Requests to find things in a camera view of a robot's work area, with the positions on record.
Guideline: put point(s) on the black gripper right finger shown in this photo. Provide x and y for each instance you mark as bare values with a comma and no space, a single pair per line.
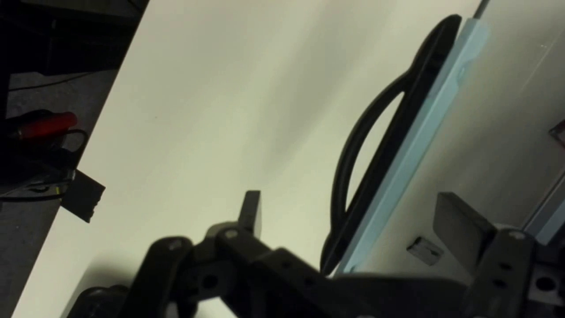
500,266

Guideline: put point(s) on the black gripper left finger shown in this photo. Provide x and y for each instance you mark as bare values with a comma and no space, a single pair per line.
177,276

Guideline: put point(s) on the black tape strip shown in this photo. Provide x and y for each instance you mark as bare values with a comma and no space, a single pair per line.
82,195

